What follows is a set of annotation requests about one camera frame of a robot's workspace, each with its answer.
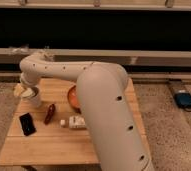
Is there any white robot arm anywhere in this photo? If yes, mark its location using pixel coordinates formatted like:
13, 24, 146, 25
20, 52, 155, 171

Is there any red brown chili toy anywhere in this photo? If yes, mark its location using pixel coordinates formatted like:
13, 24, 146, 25
44, 104, 56, 125

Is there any black smartphone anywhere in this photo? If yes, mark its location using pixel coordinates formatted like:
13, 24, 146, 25
19, 113, 36, 136

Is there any orange bowl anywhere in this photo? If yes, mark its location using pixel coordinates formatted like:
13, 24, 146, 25
67, 86, 80, 110

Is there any wooden table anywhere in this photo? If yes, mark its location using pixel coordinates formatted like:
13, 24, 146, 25
0, 77, 153, 171

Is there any white lotion bottle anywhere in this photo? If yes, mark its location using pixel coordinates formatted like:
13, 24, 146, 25
60, 116, 86, 129

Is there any blue device on floor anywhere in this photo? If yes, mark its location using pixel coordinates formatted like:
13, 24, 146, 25
174, 93, 191, 108

